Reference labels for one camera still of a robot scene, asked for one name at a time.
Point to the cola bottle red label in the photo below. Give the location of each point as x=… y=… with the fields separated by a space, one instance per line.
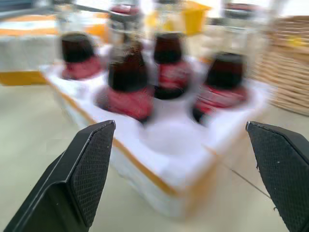
x=78 y=55
x=223 y=84
x=122 y=14
x=129 y=82
x=170 y=65
x=239 y=14

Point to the woven wicker basket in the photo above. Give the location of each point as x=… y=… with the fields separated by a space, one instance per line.
x=287 y=65

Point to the yellow plastic bin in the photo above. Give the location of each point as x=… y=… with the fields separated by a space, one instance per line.
x=190 y=17

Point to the white foam bottle crate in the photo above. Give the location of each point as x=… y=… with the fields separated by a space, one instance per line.
x=169 y=154

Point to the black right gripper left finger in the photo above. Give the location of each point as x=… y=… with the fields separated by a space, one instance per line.
x=72 y=183

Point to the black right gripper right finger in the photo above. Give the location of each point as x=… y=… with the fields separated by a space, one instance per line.
x=282 y=169

